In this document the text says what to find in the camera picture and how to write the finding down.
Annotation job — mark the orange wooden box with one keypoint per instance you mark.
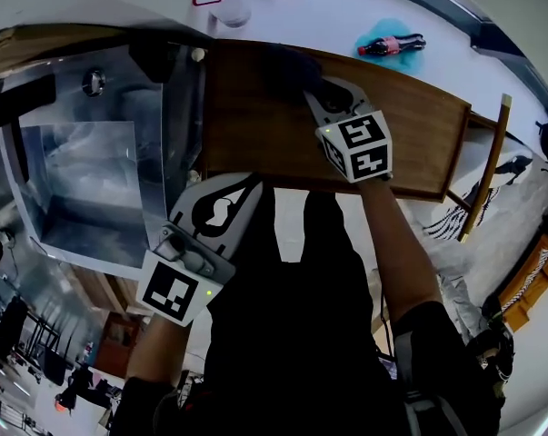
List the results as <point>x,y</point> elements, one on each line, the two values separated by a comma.
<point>530,284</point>

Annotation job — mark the person's right forearm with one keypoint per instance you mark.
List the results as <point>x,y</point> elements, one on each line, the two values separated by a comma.
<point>391,243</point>

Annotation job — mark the small white knob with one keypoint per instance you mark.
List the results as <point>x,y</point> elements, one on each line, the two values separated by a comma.
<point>197,54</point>

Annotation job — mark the clear bottle with red cap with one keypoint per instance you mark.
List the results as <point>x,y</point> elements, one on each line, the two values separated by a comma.
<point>230,9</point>

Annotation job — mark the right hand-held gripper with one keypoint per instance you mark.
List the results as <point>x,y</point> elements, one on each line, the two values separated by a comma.
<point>360,145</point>

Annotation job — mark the wooden rack frame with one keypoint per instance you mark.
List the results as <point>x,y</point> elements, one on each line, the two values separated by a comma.
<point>487,166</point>

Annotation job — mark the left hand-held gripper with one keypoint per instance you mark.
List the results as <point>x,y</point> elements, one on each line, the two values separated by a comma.
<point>169,289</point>

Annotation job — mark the person's black clothing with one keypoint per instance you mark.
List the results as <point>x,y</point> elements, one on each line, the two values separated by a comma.
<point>291,334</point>

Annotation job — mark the round sink drain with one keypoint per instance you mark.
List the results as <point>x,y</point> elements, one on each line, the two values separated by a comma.
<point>93,82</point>

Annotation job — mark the person's left forearm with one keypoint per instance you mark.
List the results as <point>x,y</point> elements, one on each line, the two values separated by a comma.
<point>157,352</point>

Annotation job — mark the stainless steel sink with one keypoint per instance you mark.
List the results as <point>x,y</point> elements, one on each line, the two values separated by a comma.
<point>92,175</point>

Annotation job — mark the dark cloth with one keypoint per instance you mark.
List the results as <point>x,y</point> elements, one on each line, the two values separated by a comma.
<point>291,71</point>

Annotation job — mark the black and white striped cloth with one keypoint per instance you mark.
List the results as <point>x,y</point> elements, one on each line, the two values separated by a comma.
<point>455,218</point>

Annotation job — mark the brown wooden shelf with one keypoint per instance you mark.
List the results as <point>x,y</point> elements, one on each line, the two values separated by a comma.
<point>264,143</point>

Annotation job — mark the blue cloth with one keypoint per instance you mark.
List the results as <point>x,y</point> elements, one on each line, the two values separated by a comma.
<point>407,64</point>

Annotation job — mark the cola bottle with red cap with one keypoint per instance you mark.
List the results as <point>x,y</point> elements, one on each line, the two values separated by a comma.
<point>387,46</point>

